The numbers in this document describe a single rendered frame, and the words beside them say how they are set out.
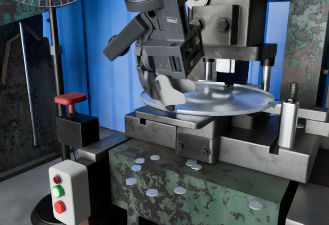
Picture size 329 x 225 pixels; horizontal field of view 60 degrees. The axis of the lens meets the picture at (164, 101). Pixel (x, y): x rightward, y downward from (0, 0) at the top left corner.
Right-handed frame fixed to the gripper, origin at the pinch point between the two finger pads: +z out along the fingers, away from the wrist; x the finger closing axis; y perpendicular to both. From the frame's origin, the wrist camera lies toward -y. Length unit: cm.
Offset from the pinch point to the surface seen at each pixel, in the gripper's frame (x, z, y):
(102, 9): 143, 36, -149
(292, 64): 41.4, 15.5, 14.7
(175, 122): -3.2, 0.8, 3.2
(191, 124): -3.2, 0.5, 6.2
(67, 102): 0.5, 5.0, -29.8
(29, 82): 54, 50, -147
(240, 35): 22.1, -2.8, 6.9
